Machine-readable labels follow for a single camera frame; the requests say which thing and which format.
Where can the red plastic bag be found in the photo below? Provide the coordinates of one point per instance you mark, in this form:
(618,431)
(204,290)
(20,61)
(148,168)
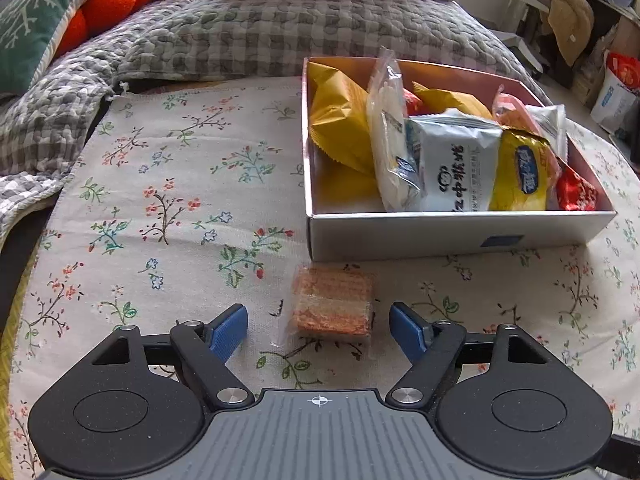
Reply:
(625,67)

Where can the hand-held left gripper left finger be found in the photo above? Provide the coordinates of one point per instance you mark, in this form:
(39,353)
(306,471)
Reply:
(230,332)

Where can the yellow green mat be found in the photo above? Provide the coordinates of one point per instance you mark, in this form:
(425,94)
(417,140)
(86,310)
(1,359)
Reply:
(7,410)

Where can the floral tablecloth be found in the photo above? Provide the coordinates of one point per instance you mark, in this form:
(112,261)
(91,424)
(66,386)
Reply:
(175,185)

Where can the beige coat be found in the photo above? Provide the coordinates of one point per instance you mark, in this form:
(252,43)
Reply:
(570,20)

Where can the clear rice cake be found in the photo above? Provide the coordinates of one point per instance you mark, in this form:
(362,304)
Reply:
(335,305)

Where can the white cardboard box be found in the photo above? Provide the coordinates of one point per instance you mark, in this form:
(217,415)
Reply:
(400,237)

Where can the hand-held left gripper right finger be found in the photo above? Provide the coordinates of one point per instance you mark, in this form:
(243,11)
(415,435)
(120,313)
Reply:
(405,330)

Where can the pink wafer packet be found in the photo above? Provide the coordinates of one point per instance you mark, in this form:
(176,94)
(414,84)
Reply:
(512,110)

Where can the green snowflake cushion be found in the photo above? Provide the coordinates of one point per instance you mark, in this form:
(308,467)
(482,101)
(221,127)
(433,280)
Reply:
(35,20)

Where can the grey checked quilt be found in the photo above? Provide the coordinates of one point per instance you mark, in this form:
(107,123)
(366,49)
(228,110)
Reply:
(240,35)

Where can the white blue print bag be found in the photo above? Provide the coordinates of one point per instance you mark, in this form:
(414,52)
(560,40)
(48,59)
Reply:
(615,102)

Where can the yellow blue snack packet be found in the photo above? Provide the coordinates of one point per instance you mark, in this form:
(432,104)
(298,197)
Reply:
(522,175)

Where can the white green snack packet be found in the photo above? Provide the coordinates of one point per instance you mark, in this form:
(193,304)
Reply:
(550,125)

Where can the orange plush cushion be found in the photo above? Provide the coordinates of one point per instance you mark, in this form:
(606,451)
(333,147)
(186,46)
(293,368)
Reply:
(110,5)

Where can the clear blue print snack packet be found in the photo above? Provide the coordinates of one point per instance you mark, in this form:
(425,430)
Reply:
(390,135)

